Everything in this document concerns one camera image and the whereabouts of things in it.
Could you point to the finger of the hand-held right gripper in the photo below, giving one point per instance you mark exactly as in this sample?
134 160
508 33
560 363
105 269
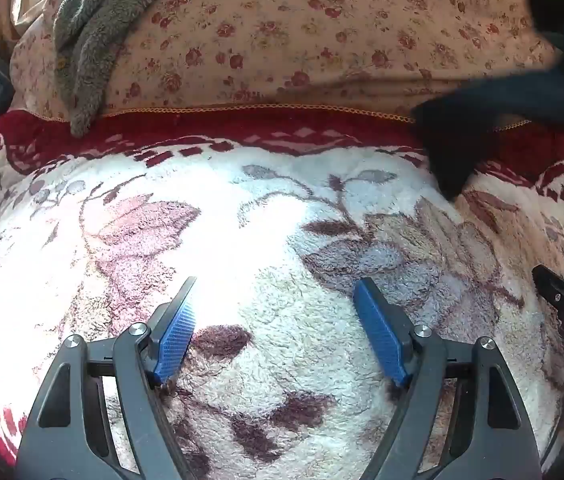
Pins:
552 292

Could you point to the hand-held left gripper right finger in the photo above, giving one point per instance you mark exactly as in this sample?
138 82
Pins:
379 335

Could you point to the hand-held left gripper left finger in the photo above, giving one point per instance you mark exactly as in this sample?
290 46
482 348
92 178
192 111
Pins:
177 340

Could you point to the black pants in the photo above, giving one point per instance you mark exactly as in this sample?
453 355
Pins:
512 105

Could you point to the red and white fleece blanket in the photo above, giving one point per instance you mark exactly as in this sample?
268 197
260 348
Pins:
272 240

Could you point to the floral beige pillow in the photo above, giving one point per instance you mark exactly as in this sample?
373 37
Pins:
312 35

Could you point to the grey fleece garment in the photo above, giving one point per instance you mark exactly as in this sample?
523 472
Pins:
92 35

